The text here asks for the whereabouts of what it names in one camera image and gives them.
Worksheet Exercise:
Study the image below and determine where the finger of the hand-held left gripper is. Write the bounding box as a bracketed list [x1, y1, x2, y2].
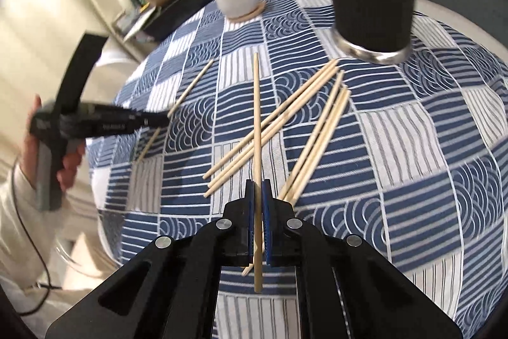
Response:
[136, 111, 170, 132]

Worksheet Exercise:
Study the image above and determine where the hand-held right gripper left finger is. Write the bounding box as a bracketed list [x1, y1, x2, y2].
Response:
[44, 179, 257, 339]

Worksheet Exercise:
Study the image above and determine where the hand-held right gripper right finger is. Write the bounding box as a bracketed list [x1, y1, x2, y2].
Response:
[262, 179, 463, 339]

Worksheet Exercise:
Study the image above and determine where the single wooden chopstick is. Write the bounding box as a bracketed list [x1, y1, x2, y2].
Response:
[252, 52, 264, 294]
[136, 59, 215, 162]

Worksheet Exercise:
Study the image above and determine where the bunch of wooden chopsticks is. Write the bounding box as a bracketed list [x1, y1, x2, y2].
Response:
[202, 59, 352, 277]

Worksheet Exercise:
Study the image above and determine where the person's left forearm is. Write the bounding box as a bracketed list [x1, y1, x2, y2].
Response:
[0, 164, 56, 296]

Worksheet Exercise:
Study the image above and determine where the person's left hand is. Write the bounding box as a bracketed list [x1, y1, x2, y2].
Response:
[22, 95, 86, 189]

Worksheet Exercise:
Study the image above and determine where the tablet in white case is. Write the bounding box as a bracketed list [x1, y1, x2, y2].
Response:
[117, 5, 161, 43]

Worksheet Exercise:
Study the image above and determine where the blue white patterned tablecloth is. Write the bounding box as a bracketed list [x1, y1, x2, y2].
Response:
[85, 0, 508, 339]

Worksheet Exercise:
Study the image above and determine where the wooden coaster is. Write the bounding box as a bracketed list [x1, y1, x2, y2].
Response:
[226, 1, 266, 21]

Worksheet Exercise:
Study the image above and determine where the black cable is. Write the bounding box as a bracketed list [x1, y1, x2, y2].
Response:
[11, 158, 64, 318]

